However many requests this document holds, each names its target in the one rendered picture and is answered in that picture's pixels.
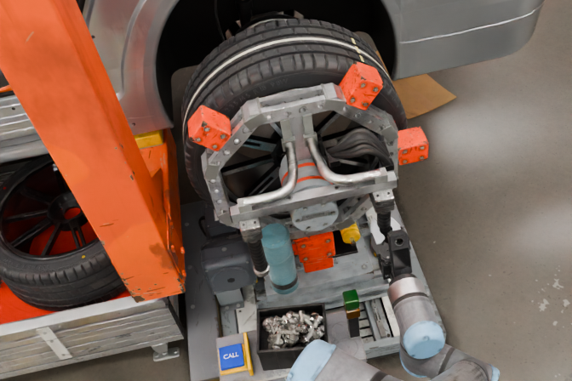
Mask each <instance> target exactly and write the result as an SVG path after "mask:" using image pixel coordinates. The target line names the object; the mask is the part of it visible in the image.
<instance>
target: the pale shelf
mask: <svg viewBox="0 0 572 381"><path fill-rule="evenodd" d="M326 318H327V324H328V334H329V344H334V345H336V347H337V348H339V349H341V350H343V351H345V352H346V353H348V354H350V355H353V356H355V357H357V358H358V359H359V360H361V361H364V362H367V356H366V353H365V350H364V347H363V341H362V339H361V337H360V338H353V339H350V336H349V333H348V330H347V329H348V325H347V319H346V313H345V311H344V310H341V311H337V312H333V313H329V314H326ZM245 333H247V335H248V338H249V348H250V354H251V360H252V366H253V372H254V375H252V376H250V374H249V370H245V371H241V372H235V373H230V374H227V375H222V376H221V375H220V381H286V378H287V377H288V375H289V372H290V370H291V368H288V369H278V370H268V371H263V368H262V365H261V363H260V358H259V356H258V355H257V353H256V330H252V331H248V332H245ZM240 343H241V344H244V338H243V333H237V334H233V335H229V336H225V337H221V338H217V339H216V348H217V356H218V365H219V374H220V363H219V355H218V349H219V348H221V347H225V346H229V345H233V344H240ZM244 347H245V344H244Z"/></svg>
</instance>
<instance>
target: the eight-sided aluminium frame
mask: <svg viewBox="0 0 572 381"><path fill-rule="evenodd" d="M323 111H336V112H338V113H340V114H341V115H342V116H344V117H347V118H349V119H351V120H353V121H354V122H357V123H359V124H361V125H363V126H365V127H366V128H368V129H370V130H372V131H374V132H376V133H377V134H378V136H379V140H380V142H383V141H385V143H386V147H387V149H388V151H389V153H390V155H391V158H392V160H393V163H394V170H392V171H388V173H390V172H395V174H396V175H397V177H398V138H399V136H398V128H397V125H396V123H395V122H394V120H393V118H392V115H390V114H388V113H386V111H383V110H381V109H379V108H378V107H376V106H374V105H371V104H370V105H369V107H368V108H367V110H366V111H365V110H362V109H359V108H357V107H355V106H352V105H347V104H346V99H345V96H344V94H343V92H342V89H341V87H340V86H337V85H335V84H333V83H332V82H331V83H327V84H322V83H321V84H320V85H318V86H315V87H310V88H303V89H299V90H295V91H290V92H286V93H282V94H274V95H271V96H266V97H262V98H259V97H257V98H255V99H253V100H247V101H246V103H245V104H244V105H243V106H241V107H240V110H239V111H238V112H237V114H236V115H235V116H234V117H233V119H232V120H231V121H230V124H231V129H232V136H231V138H230V139H229V140H228V141H227V142H226V143H225V144H224V145H223V147H222V148H221V149H220V150H219V151H213V150H211V149H209V148H206V149H205V152H204V153H203V154H202V155H201V159H202V168H203V176H204V179H205V180H206V183H207V186H208V188H209V193H210V195H211V198H212V201H213V204H214V208H215V211H216V214H217V218H218V219H219V221H220V223H222V224H225V225H226V226H231V227H234V228H237V229H239V230H240V226H239V222H236V223H232V220H231V217H230V213H229V207H232V206H237V204H236V203H233V202H230V201H229V197H228V195H227V192H226V187H225V184H224V181H223V178H222V175H221V172H220V170H221V169H222V168H223V166H224V165H225V164H226V163H227V162H228V160H229V159H230V158H231V157H232V156H233V155H234V153H235V152H236V151H237V150H238V149H239V148H240V146H241V145H242V144H243V143H244V142H245V141H246V139H247V138H248V137H249V136H250V135H251V134H252V133H253V132H254V131H255V130H256V129H257V128H258V127H259V126H260V125H262V124H267V123H271V122H278V121H280V120H282V119H286V118H289V119H290V118H295V117H302V115H306V114H310V113H311V114H315V113H319V112H323ZM372 207H373V204H372V202H371V200H370V197H369V194H365V195H361V196H354V197H349V198H347V199H346V200H345V201H344V202H343V203H342V204H341V205H340V206H339V207H338V209H339V214H338V217H337V219H336V220H335V222H334V223H333V224H331V225H330V226H328V227H326V228H324V229H322V230H317V231H304V230H299V229H297V228H296V227H295V226H294V225H293V223H292V219H291V218H286V219H275V218H273V217H271V216H268V215H267V216H263V217H260V226H261V229H263V228H264V227H265V226H267V225H269V224H274V223H279V224H282V225H285V226H286V227H287V228H288V229H289V237H290V240H291V239H299V238H303V237H308V236H315V235H318V234H323V233H326V232H330V231H335V230H343V229H345V228H349V227H350V226H351V225H354V224H355V222H356V221H357V220H358V219H359V218H360V217H361V216H363V215H364V214H365V213H366V212H367V211H368V210H369V209H371V208H372Z"/></svg>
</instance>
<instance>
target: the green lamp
mask: <svg viewBox="0 0 572 381"><path fill-rule="evenodd" d="M342 297H343V301H344V305H345V308H346V310H352V309H356V308H359V307H360V305H359V298H358V293H357V290H356V289H352V290H349V291H345V292H343V293H342Z"/></svg>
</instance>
